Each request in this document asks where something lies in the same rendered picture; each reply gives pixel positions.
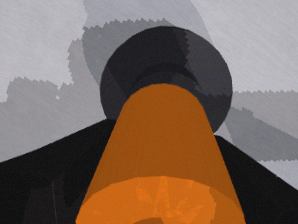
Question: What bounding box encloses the orange knob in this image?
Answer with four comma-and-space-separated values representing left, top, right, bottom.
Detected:
74, 83, 246, 224

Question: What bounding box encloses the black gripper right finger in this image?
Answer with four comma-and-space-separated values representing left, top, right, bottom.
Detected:
214, 135, 298, 224

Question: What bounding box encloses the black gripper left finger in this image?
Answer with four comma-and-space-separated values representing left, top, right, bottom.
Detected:
0, 119, 116, 224

